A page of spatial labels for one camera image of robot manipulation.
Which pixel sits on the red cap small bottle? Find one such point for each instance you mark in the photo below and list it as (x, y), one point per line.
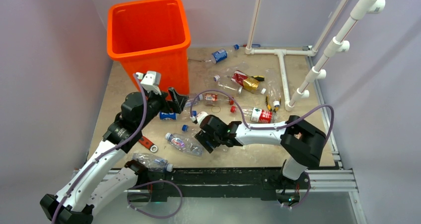
(214, 99)

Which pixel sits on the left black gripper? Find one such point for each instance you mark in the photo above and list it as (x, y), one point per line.
(178, 100)

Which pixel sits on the white PVC pipe frame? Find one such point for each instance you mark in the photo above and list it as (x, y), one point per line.
(286, 23)

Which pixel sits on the white PVC diagonal pole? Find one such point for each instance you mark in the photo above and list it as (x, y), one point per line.
(336, 45)

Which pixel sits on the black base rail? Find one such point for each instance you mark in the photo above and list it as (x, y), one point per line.
(265, 183)

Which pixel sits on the red handle adjustable wrench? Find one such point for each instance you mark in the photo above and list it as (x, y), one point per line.
(148, 144)

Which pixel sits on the Pepsi label clear bottle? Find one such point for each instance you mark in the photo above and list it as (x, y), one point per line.
(185, 115)

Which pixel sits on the aluminium frame rail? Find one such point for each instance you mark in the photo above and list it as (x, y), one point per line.
(336, 189)

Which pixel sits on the yellow handle pliers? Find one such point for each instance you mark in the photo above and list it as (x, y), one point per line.
(272, 106)

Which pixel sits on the large clear bottle white cap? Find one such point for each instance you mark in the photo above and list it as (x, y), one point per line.
(226, 85)

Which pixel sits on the orange plastic bin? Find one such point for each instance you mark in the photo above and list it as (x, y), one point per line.
(151, 35)

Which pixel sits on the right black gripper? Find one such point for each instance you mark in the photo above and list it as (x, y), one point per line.
(203, 137)

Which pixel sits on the red gold snack wrapper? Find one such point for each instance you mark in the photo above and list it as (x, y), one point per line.
(247, 82)

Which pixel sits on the crushed red blue label bottle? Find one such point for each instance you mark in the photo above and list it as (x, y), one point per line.
(185, 144)

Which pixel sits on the crushed bottle at table edge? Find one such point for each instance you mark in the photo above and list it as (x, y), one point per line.
(153, 162)

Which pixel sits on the blue label bottle far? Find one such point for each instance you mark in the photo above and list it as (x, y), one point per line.
(222, 54)

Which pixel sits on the red white label bottle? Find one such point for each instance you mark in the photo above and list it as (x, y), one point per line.
(255, 114)

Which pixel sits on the small clear bottle white cap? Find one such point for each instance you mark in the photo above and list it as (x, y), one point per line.
(193, 99)

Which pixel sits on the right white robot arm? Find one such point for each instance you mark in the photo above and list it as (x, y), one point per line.
(303, 141)

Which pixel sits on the blue cap pen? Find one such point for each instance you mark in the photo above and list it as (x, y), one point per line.
(252, 45)

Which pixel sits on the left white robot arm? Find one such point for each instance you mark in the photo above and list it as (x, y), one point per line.
(84, 197)

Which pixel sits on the yellow black screwdriver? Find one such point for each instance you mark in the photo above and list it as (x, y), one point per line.
(259, 78)

